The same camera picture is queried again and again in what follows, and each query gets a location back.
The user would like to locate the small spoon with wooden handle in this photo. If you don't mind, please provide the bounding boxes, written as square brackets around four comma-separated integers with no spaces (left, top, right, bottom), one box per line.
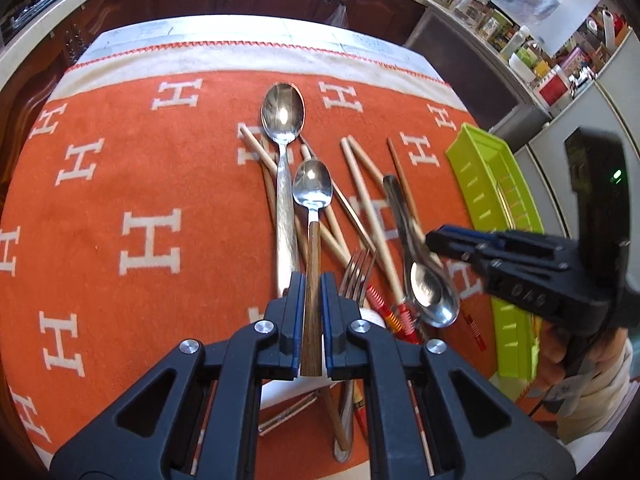
[292,160,334,377]

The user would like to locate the person's right hand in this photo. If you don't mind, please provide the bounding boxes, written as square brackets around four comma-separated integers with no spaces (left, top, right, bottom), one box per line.
[520,322,571,403]

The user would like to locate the paper towel roll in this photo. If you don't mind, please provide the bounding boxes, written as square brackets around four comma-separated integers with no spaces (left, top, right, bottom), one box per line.
[601,9,620,47]

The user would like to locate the green plastic utensil tray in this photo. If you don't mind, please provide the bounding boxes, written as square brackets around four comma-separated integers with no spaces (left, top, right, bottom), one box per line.
[445,122,544,382]

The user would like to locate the steel fork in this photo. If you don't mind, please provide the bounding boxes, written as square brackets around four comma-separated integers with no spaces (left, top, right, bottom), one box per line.
[334,249,377,463]

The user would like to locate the dark brown wooden chopstick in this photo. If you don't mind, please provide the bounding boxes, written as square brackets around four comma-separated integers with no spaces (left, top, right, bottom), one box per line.
[387,139,422,228]

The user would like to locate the clear plastic bottle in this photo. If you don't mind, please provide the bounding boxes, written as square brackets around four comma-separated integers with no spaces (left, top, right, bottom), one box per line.
[500,25,531,58]

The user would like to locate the large steel spoon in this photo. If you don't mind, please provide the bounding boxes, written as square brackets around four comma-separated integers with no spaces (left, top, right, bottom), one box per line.
[261,82,307,297]

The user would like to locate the green box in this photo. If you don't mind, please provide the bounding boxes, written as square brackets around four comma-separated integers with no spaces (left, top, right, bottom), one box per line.
[517,42,546,71]

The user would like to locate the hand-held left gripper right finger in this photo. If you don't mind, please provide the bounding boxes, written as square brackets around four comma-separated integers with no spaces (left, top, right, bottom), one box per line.
[320,272,576,480]

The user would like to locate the white bowl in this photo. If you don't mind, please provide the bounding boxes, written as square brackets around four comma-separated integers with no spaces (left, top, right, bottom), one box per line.
[509,52,540,83]

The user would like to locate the thin metal chopstick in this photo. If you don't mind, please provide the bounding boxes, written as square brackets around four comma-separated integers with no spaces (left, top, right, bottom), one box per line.
[258,393,318,436]
[299,135,377,253]

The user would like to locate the steel spoon with dark handle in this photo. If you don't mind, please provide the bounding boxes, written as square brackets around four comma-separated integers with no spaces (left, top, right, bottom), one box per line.
[382,175,461,329]

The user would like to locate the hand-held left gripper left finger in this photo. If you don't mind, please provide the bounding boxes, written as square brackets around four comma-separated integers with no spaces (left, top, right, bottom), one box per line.
[49,271,307,480]

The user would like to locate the orange printed blanket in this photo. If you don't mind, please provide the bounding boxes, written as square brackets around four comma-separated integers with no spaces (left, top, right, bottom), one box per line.
[0,45,541,480]

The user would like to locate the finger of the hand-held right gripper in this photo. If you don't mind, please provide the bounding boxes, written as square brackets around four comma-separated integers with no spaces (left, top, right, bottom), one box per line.
[429,245,552,282]
[425,225,577,257]

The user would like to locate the red box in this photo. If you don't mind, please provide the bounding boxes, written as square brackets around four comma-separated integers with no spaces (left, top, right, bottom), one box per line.
[539,72,570,106]

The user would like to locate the silver refrigerator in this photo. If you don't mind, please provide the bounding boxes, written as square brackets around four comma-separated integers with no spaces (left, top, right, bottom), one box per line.
[510,35,640,271]

